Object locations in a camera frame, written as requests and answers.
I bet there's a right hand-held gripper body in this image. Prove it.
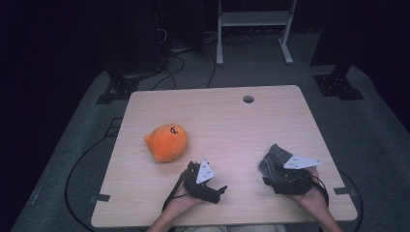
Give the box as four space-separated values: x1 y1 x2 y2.
272 155 323 196

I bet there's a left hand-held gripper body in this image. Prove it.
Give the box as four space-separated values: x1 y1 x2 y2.
183 159 221 205

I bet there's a black stand base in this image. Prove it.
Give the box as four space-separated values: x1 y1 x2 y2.
96 75 139 105
312 62 366 101

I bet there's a grey fluffy cloth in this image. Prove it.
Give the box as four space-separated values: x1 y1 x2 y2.
257 143 296 183

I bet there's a person's left hand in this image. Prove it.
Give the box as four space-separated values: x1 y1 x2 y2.
165 188 207 216

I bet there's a left hand-held gripper cable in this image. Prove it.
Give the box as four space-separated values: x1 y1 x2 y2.
161 170 190 213

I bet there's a person's right hand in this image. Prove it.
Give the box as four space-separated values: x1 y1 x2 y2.
288 167 329 220

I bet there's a black floor cable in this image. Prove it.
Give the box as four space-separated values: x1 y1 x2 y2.
64 134 112 232
205 49 218 89
337 169 365 232

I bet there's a white metal table frame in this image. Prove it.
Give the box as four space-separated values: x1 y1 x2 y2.
216 0 298 67

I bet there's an orange plush toy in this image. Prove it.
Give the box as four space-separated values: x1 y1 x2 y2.
143 124 190 163

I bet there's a right hand-held gripper cable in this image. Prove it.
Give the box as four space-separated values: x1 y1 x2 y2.
310 175 331 207

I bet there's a black tape piece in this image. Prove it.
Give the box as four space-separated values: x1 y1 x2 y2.
89 192 111 203
333 187 357 196

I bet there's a hand-held gripper cable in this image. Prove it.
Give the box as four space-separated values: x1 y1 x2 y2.
310 175 331 207
161 170 190 213

